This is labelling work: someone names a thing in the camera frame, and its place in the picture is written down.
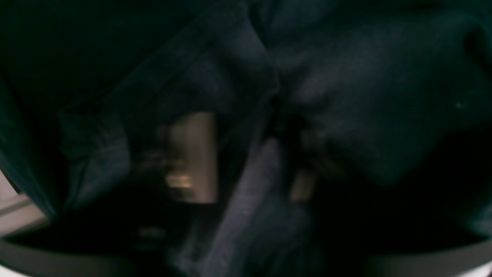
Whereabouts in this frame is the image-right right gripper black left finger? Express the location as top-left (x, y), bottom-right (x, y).
top-left (1, 112), bottom-right (217, 277)

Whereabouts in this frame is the black t-shirt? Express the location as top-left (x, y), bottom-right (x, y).
top-left (1, 0), bottom-right (491, 277)

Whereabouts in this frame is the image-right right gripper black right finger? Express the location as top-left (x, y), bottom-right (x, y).
top-left (289, 169), bottom-right (491, 277)

